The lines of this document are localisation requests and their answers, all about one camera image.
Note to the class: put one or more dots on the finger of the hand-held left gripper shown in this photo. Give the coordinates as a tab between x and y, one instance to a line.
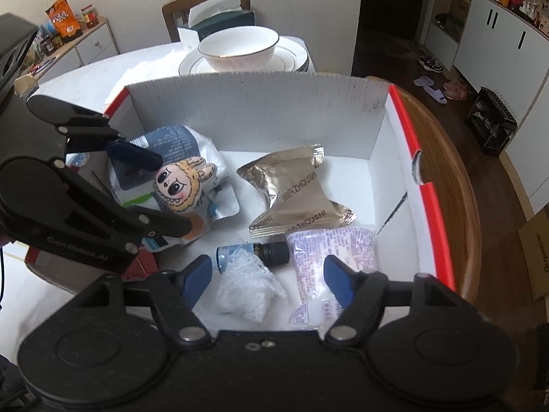
163	223
133	154

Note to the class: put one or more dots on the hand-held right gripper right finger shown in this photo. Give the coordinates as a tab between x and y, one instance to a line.
339	279

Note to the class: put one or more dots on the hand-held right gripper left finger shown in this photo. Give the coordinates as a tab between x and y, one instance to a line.
195	277

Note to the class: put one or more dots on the white packet with purple print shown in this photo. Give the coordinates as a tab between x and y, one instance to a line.
313	266

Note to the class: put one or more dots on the clear bag of white granules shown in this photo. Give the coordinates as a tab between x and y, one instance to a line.
244	287

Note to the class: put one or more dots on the white tissue pack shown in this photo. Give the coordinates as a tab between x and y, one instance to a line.
184	141

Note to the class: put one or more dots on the white snack pouch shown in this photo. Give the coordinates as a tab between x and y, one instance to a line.
218	204

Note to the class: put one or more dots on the small blue label bottle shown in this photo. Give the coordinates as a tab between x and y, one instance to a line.
274	253

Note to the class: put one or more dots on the gold foil snack packet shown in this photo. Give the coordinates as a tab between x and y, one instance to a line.
296	197

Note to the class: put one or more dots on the red cardboard box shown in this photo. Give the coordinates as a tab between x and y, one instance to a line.
266	116

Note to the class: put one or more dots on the white paper napkins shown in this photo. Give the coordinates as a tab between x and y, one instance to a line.
154	66

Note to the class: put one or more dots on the low white cabinet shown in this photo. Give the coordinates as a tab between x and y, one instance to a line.
90	47

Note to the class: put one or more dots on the wooden chair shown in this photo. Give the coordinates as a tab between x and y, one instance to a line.
171	13

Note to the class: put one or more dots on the white gold-rimmed bowl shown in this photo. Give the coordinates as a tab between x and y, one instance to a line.
236	47

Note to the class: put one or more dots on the orange snack bag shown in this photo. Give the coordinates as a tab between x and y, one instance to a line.
64	19

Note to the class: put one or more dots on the white green tissue box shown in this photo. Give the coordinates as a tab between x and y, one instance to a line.
223	21

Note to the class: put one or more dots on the white plate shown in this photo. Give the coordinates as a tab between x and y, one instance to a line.
303	68
287	58

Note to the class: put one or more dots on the brown cardboard carton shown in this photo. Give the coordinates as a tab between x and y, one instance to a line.
536	257

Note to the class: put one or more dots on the purple slipper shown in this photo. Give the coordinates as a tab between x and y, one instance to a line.
435	94
422	80

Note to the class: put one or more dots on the black shoe rack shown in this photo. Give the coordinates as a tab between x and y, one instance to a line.
491	120

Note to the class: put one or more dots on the pair of pink slippers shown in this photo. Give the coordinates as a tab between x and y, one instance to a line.
455	89

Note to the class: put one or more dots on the pair of dark sneakers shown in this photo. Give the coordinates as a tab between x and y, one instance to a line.
429	64

